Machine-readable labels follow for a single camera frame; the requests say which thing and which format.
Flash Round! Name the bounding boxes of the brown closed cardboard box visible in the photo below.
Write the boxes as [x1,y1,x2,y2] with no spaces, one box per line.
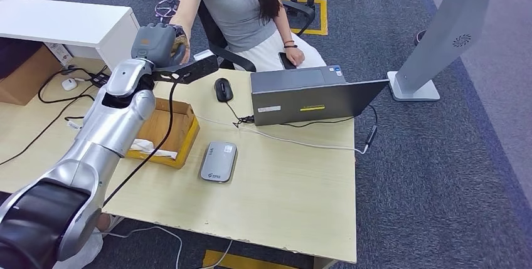
[0,45,63,107]

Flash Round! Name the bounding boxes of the long white charger cable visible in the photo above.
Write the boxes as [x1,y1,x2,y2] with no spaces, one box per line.
[195,115,369,156]

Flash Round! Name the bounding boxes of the thick white power strip cable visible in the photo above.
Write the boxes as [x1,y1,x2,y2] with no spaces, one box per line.
[93,225,184,269]

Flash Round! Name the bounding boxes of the black power adapter brick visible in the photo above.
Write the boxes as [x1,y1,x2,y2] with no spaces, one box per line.
[88,71,111,89]

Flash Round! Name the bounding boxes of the black laptop power cable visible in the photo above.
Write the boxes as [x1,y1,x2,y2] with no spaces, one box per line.
[280,105,378,148]

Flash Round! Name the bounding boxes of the grey kiosk stand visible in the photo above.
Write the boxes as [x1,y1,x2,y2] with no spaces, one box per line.
[386,0,532,102]

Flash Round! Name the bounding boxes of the white crumpled tissue paper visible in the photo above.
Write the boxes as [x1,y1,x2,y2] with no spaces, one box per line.
[127,138,179,161]

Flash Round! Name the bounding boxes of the looped black adapter cable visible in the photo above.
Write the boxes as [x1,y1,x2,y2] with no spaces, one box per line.
[37,67,98,105]

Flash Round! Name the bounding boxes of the white counter cabinet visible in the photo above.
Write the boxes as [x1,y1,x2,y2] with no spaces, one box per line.
[0,0,141,71]

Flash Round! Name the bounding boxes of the black office chair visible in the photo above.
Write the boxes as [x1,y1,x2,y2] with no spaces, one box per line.
[197,0,316,73]

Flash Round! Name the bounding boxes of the white printed box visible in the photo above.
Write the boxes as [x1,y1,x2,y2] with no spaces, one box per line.
[43,41,73,66]

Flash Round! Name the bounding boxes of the person's right hand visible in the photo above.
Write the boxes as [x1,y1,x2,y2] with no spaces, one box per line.
[172,24,192,65]

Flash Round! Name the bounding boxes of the grey card reader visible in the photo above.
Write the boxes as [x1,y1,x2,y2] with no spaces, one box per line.
[199,141,238,184]

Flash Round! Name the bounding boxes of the person's foot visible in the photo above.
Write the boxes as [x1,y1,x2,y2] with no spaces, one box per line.
[96,213,125,235]

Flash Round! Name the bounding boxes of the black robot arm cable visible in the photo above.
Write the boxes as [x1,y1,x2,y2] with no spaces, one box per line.
[102,80,180,209]

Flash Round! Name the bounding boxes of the black computer mouse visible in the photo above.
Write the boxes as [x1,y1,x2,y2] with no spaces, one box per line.
[214,77,235,103]

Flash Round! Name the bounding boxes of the grey laptop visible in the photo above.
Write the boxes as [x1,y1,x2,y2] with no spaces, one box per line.
[250,65,390,127]

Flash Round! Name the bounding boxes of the person's left hand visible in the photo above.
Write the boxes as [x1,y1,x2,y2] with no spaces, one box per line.
[285,46,306,67]

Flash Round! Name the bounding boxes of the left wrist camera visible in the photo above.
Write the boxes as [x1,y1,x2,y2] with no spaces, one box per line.
[151,50,220,85]

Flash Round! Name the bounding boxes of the yellow floor tape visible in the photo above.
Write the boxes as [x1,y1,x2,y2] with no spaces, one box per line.
[280,0,329,36]
[202,250,300,269]

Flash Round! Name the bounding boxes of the thin white cable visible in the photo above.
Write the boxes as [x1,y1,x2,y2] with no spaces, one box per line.
[199,240,233,269]

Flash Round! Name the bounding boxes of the long black power cable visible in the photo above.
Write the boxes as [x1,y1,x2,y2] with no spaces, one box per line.
[0,92,97,167]

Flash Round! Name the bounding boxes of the person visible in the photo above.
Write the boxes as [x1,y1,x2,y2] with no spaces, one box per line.
[169,0,327,72]

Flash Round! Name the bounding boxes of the black mouse cable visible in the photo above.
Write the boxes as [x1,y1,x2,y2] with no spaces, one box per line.
[224,102,255,129]

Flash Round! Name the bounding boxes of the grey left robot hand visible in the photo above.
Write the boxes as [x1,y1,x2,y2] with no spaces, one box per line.
[131,23,188,68]

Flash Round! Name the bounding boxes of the open cardboard box yellow rim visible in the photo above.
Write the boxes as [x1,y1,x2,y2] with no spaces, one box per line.
[124,97,201,171]

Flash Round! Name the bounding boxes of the black smartphone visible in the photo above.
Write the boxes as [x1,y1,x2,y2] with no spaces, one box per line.
[278,51,298,71]

